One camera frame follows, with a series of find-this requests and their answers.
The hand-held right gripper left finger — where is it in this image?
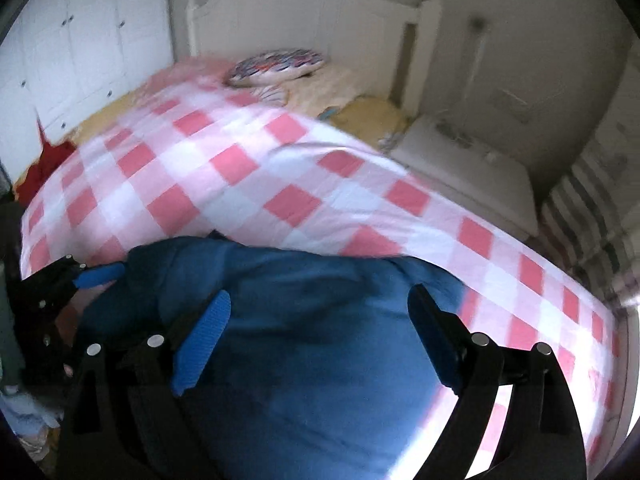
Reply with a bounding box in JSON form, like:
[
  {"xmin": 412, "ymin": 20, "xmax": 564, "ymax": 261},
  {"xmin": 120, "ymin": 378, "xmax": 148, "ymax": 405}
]
[{"xmin": 55, "ymin": 289, "xmax": 233, "ymax": 480}]

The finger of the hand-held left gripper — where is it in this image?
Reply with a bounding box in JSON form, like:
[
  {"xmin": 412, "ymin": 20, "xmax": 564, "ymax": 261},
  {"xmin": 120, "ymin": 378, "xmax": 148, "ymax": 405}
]
[{"xmin": 27, "ymin": 255, "xmax": 127, "ymax": 311}]

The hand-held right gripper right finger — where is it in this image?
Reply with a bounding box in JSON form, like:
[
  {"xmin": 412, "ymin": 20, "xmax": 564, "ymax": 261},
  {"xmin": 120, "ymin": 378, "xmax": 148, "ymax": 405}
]
[{"xmin": 407, "ymin": 284, "xmax": 588, "ymax": 480}]

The blue quilted jacket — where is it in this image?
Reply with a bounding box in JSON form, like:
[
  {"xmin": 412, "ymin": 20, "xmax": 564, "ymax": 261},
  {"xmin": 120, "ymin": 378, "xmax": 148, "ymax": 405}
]
[{"xmin": 75, "ymin": 234, "xmax": 468, "ymax": 480}]

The light blue cloth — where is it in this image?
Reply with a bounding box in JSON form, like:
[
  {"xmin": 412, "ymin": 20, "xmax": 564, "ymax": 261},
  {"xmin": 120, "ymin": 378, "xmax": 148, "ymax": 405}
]
[{"xmin": 0, "ymin": 385, "xmax": 62, "ymax": 458}]

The red cloth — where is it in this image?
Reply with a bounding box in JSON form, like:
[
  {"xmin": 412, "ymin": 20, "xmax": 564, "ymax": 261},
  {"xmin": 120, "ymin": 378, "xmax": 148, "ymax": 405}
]
[{"xmin": 17, "ymin": 110, "xmax": 78, "ymax": 206}]

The white nightstand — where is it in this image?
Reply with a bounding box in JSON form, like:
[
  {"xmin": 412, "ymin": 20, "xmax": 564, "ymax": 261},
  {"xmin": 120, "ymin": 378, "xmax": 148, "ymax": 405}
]
[{"xmin": 390, "ymin": 114, "xmax": 541, "ymax": 241}]

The pink checkered blanket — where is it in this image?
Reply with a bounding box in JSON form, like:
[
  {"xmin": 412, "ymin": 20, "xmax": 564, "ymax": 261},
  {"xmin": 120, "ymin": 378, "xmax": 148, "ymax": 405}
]
[{"xmin": 20, "ymin": 57, "xmax": 623, "ymax": 471}]

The striped curtain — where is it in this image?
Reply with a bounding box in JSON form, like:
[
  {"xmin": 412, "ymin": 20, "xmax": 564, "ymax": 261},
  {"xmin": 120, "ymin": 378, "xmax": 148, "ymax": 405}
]
[{"xmin": 540, "ymin": 125, "xmax": 640, "ymax": 311}]

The white wardrobe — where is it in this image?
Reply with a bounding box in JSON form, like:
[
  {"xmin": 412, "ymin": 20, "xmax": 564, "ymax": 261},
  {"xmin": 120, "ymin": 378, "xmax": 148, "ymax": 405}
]
[{"xmin": 0, "ymin": 0, "xmax": 173, "ymax": 171}]

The yellow bed sheet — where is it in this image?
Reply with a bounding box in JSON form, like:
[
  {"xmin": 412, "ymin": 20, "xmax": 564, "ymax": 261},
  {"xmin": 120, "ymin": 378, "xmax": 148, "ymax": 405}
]
[{"xmin": 15, "ymin": 85, "xmax": 414, "ymax": 196}]

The patterned round pillow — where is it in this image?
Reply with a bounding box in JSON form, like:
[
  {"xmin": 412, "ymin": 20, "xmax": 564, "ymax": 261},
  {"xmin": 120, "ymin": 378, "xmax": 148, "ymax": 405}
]
[{"xmin": 226, "ymin": 49, "xmax": 328, "ymax": 87}]

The cream pillow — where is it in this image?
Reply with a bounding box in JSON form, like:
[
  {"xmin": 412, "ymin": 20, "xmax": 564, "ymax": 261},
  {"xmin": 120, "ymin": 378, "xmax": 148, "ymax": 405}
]
[{"xmin": 285, "ymin": 65, "xmax": 373, "ymax": 117}]

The white bed headboard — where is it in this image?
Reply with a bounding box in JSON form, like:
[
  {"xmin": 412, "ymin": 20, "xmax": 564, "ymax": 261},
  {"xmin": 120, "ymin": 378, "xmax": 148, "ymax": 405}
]
[{"xmin": 186, "ymin": 0, "xmax": 446, "ymax": 116}]

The white cable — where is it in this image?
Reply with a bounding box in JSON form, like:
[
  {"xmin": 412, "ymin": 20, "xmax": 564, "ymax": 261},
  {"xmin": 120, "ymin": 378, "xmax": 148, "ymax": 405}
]
[{"xmin": 435, "ymin": 117, "xmax": 501, "ymax": 161}]

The white wall conduit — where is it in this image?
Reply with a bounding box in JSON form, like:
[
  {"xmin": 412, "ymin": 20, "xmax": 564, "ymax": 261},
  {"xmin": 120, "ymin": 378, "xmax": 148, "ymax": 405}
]
[{"xmin": 462, "ymin": 15, "xmax": 490, "ymax": 126}]

